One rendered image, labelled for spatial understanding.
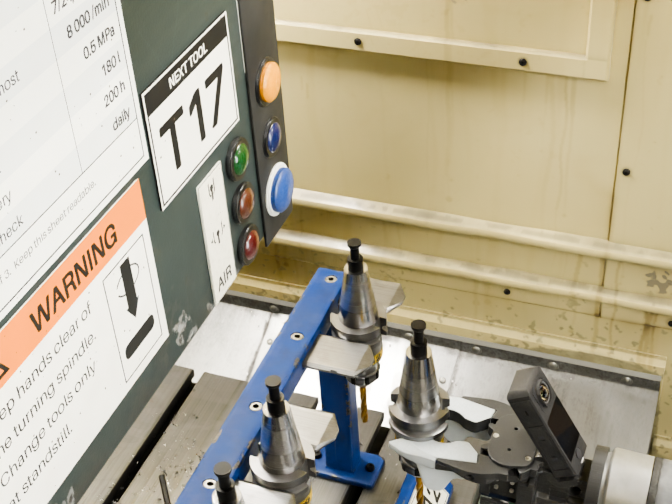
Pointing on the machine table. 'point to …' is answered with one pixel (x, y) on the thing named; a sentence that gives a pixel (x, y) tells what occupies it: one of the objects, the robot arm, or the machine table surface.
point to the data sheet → (60, 129)
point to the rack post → (349, 434)
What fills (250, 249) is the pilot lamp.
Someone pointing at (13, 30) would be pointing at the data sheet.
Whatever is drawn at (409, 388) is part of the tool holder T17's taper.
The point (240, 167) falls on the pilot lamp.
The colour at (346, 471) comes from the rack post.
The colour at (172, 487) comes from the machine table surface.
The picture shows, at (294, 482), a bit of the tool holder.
